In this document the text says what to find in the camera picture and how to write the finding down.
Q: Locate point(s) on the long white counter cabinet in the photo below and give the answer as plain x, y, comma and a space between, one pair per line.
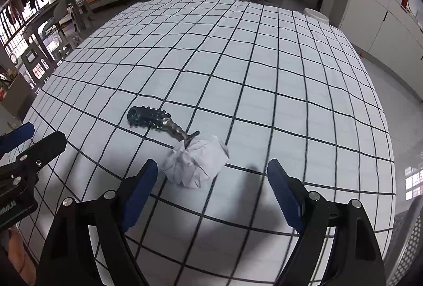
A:
376, 15

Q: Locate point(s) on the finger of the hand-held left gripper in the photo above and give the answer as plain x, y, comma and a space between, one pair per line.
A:
46, 149
16, 139

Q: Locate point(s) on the dining table with chairs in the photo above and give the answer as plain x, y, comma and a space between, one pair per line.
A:
49, 31

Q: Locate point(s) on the white black checkered tablecloth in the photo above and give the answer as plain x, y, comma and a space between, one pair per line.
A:
248, 74

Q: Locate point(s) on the person's left forearm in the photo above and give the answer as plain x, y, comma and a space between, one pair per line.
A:
21, 259

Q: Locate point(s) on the white round stool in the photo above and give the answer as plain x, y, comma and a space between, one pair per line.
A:
315, 15

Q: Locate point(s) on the white paper ball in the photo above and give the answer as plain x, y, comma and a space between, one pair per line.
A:
195, 163

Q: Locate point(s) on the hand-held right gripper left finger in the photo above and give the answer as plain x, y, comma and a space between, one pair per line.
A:
138, 196

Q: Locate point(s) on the grey perforated waste basket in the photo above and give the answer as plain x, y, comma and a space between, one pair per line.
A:
408, 246

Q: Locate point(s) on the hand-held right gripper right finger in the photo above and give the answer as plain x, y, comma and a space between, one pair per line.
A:
284, 196

